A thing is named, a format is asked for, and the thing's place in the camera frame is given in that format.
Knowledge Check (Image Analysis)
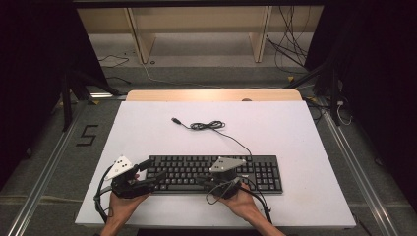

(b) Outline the person's right hand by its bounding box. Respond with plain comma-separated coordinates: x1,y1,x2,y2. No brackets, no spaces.
217,182,261,221

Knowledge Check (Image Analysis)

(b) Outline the bundle of black floor cables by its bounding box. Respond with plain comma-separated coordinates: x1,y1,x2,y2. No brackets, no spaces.
265,5,317,69

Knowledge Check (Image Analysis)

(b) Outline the black keyboard cable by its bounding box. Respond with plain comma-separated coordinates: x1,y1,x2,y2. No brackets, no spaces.
170,117,254,157

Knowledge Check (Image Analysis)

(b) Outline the left hand-held gripper cable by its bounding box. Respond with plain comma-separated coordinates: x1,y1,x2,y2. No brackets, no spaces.
92,164,115,224

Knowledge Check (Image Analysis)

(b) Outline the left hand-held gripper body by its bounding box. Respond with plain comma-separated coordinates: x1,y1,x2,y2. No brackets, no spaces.
103,154,157,200

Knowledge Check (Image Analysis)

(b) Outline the thin black floor cable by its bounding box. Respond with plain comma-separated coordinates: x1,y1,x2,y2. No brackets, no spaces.
104,76,133,87
97,54,131,70

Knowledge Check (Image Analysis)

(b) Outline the wooden shelf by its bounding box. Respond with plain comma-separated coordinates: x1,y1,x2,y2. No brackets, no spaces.
76,5,325,65

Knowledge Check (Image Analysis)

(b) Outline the tangle of black and white cables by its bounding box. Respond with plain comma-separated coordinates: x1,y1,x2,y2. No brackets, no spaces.
303,95,354,128

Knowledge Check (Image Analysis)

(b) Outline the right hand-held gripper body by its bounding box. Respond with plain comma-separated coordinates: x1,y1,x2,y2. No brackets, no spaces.
203,156,247,200

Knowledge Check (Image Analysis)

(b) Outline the person's left hand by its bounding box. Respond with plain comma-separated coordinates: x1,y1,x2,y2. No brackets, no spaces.
107,174,152,225

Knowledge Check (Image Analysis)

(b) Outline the metal floor rail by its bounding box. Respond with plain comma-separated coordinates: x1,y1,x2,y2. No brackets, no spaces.
318,97,400,236
5,100,87,236

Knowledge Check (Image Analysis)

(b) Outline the wooden table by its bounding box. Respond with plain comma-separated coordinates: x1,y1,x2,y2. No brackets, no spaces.
125,88,303,103

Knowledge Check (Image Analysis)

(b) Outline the black keyboard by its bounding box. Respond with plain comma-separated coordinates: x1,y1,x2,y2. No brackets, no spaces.
146,154,284,196

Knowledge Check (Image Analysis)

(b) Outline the short metal bar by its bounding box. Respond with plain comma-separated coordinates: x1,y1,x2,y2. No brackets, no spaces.
89,91,128,100

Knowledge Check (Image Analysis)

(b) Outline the black metal stand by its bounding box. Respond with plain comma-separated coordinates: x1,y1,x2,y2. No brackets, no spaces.
282,58,342,128
59,69,122,133

